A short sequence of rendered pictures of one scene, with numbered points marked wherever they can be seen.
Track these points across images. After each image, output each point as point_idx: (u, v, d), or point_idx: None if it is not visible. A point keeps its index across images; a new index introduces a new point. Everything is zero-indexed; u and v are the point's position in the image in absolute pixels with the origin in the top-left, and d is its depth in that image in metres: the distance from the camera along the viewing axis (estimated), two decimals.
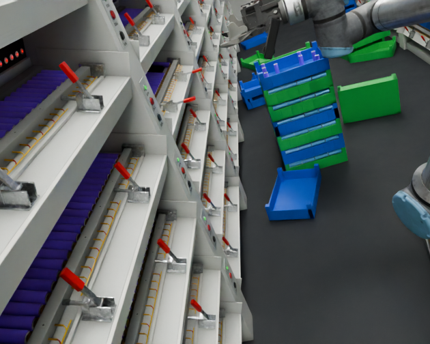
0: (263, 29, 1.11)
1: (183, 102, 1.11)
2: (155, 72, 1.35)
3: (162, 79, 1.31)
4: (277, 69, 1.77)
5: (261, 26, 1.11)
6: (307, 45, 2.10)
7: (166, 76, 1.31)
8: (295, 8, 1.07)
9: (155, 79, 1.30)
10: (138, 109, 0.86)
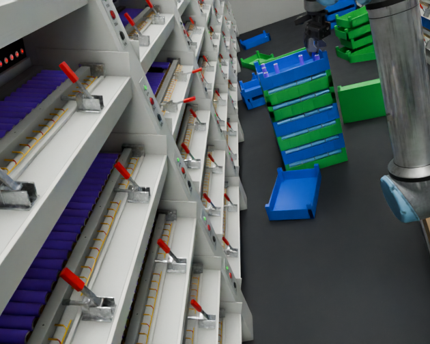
0: None
1: (183, 102, 1.11)
2: (155, 72, 1.35)
3: (162, 79, 1.31)
4: (277, 69, 1.77)
5: None
6: None
7: (166, 76, 1.31)
8: None
9: (155, 79, 1.30)
10: (138, 109, 0.86)
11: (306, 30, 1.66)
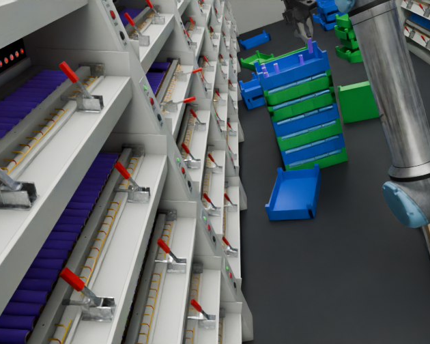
0: (293, 10, 1.59)
1: (183, 102, 1.11)
2: (155, 72, 1.35)
3: (162, 79, 1.31)
4: (277, 69, 1.77)
5: (292, 11, 1.60)
6: (307, 45, 2.10)
7: (166, 76, 1.31)
8: None
9: (155, 79, 1.30)
10: (138, 109, 0.86)
11: (306, 9, 1.62)
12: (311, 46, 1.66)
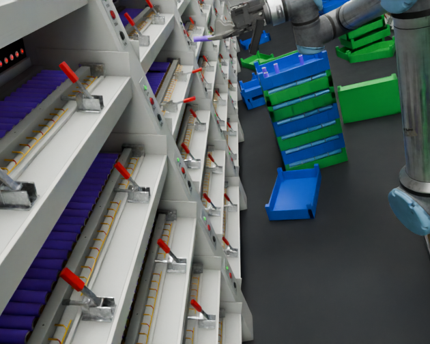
0: (250, 28, 1.27)
1: (183, 102, 1.11)
2: (155, 72, 1.35)
3: (162, 79, 1.31)
4: (277, 69, 1.77)
5: (248, 26, 1.27)
6: None
7: (166, 76, 1.31)
8: (277, 11, 1.24)
9: (155, 79, 1.30)
10: (138, 109, 0.86)
11: None
12: None
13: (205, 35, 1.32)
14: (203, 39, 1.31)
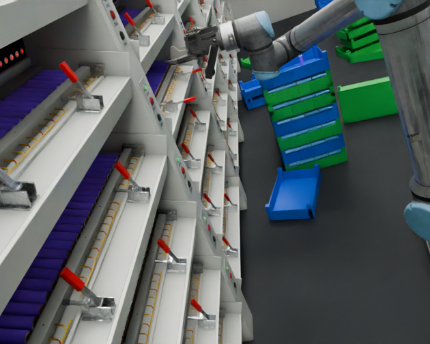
0: (204, 54, 1.30)
1: (183, 102, 1.11)
2: (155, 72, 1.35)
3: (162, 79, 1.31)
4: None
5: (202, 52, 1.30)
6: None
7: (166, 76, 1.31)
8: (228, 39, 1.26)
9: (155, 79, 1.30)
10: (138, 109, 0.86)
11: None
12: None
13: (160, 69, 1.39)
14: (158, 72, 1.39)
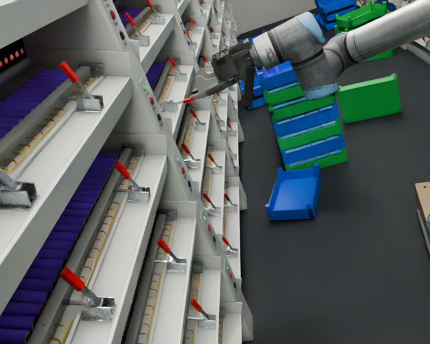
0: (238, 78, 1.04)
1: (183, 102, 1.11)
2: (151, 72, 1.35)
3: (157, 79, 1.31)
4: (277, 69, 1.77)
5: (235, 76, 1.04)
6: None
7: (160, 76, 1.32)
8: (267, 54, 0.99)
9: (150, 79, 1.30)
10: (138, 109, 0.86)
11: None
12: None
13: (155, 69, 1.39)
14: None
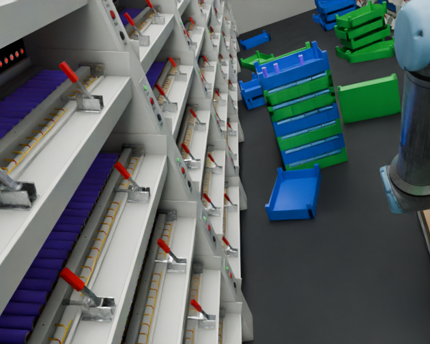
0: None
1: (163, 94, 1.10)
2: (151, 72, 1.35)
3: (157, 79, 1.31)
4: (277, 69, 1.77)
5: None
6: (307, 45, 2.10)
7: (160, 76, 1.32)
8: None
9: (150, 79, 1.30)
10: (138, 109, 0.86)
11: None
12: None
13: (155, 69, 1.39)
14: None
